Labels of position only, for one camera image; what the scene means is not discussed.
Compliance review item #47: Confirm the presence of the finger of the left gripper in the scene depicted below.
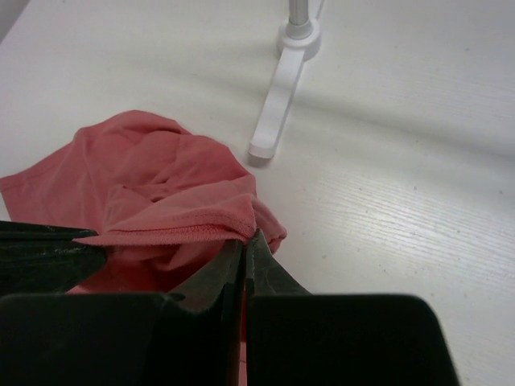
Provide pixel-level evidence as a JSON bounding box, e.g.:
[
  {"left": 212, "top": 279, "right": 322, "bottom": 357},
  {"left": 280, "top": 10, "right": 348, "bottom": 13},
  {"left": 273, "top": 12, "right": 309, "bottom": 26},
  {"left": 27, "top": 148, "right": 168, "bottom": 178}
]
[{"left": 1, "top": 220, "right": 107, "bottom": 296}]

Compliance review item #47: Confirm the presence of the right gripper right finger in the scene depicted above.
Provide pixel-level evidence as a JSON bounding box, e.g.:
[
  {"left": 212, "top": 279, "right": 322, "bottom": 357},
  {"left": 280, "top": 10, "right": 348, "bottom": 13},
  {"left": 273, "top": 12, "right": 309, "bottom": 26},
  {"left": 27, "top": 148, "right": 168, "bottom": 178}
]
[{"left": 245, "top": 230, "right": 317, "bottom": 385}]

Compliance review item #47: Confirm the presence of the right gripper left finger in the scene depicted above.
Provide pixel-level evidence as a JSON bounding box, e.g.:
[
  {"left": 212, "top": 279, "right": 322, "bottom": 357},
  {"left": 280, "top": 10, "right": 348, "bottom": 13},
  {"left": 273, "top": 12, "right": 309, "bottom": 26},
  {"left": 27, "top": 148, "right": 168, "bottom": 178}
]
[{"left": 163, "top": 240, "right": 244, "bottom": 385}]

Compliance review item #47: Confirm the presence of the pink t shirt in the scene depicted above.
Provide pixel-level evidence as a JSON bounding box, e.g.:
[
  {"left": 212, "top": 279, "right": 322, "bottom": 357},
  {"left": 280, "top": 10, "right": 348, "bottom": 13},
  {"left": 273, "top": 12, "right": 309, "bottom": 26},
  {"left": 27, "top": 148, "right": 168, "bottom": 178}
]
[{"left": 0, "top": 109, "right": 289, "bottom": 386}]

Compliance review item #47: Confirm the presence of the white clothes rack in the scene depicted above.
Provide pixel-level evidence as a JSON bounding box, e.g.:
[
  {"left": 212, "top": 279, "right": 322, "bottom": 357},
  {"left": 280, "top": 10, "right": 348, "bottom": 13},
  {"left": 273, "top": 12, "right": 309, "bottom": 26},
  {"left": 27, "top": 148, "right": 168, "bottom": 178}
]
[{"left": 249, "top": 1, "right": 324, "bottom": 160}]

